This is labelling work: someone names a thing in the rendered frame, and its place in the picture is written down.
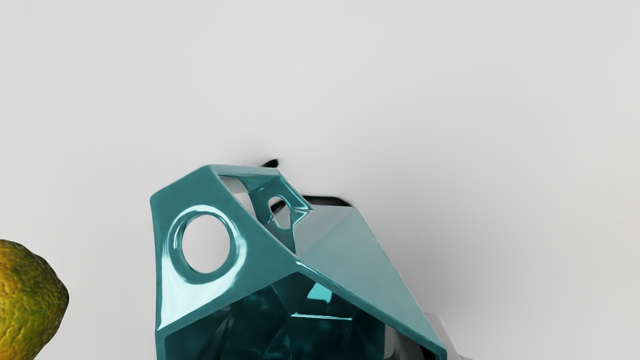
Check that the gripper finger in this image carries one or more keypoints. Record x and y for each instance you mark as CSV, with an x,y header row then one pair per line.
x,y
452,345

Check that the teal faceted mug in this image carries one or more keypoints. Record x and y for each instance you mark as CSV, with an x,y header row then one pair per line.
x,y
260,270

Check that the yellow-green bumpy citrus fruit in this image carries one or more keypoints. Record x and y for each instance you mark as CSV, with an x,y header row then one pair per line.
x,y
27,305

